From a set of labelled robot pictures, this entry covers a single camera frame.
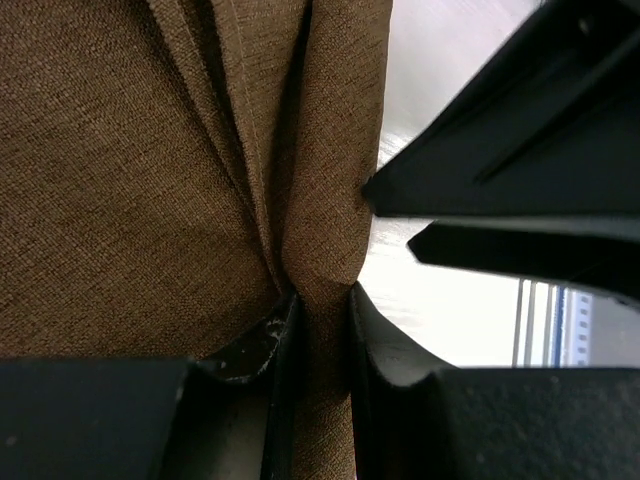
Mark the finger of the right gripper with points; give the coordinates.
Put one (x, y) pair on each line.
(548, 127)
(605, 266)

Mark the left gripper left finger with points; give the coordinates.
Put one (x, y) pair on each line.
(227, 416)

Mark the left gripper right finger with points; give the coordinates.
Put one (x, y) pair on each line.
(418, 417)

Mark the brown cloth napkin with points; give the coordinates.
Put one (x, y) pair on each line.
(170, 168)

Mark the aluminium mounting rail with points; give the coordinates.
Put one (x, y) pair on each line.
(553, 326)

